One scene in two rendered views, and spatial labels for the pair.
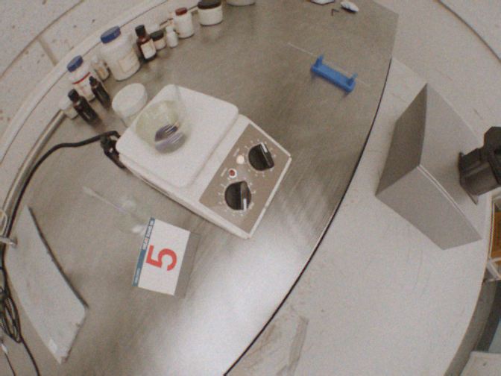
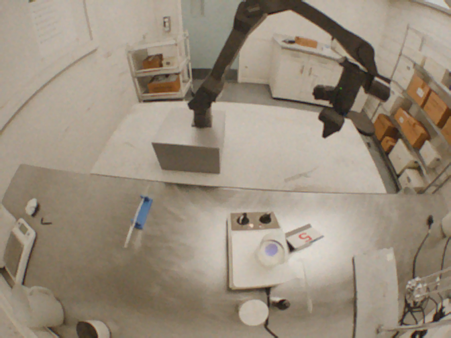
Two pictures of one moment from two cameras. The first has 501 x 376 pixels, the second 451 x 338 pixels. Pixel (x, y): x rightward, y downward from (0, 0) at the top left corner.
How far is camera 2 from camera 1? 0.33 m
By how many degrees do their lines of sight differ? 50
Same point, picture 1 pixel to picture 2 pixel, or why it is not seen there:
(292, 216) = (251, 204)
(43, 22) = not seen: outside the picture
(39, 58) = not seen: outside the picture
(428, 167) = (217, 143)
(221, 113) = (240, 239)
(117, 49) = not seen: outside the picture
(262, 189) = (254, 214)
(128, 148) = (286, 270)
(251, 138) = (237, 227)
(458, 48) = (48, 112)
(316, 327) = (284, 175)
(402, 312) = (261, 144)
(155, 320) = (326, 227)
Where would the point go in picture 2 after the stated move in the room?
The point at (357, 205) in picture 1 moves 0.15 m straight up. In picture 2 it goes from (229, 180) to (231, 145)
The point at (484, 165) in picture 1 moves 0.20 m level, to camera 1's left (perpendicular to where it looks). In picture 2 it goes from (207, 112) to (241, 158)
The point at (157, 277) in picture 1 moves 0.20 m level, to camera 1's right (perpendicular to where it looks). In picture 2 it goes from (313, 233) to (273, 180)
